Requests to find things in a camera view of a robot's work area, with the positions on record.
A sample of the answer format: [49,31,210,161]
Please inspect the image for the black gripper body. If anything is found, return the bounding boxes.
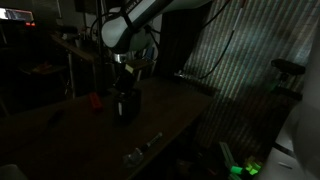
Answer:
[114,63,138,93]

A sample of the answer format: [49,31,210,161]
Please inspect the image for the black mesh basket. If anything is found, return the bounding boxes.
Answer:
[112,88,142,126]

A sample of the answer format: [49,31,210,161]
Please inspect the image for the red stapler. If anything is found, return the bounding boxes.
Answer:
[87,92,104,113]

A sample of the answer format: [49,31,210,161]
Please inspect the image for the wooden side table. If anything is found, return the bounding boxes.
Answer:
[49,33,101,98]

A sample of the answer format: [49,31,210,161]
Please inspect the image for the small metal object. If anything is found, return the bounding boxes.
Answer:
[138,131,164,153]

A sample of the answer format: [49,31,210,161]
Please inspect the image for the clear plastic object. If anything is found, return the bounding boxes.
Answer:
[122,148,145,168]

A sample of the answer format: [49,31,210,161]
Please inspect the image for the lit computer monitor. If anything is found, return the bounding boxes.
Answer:
[0,7,36,24]

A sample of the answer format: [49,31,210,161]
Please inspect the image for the bright green objects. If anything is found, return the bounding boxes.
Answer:
[229,159,263,176]

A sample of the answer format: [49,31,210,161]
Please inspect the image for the large white equipment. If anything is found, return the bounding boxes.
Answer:
[256,19,320,180]

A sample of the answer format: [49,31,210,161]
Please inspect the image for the black hanging cable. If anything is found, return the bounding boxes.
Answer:
[198,0,248,80]

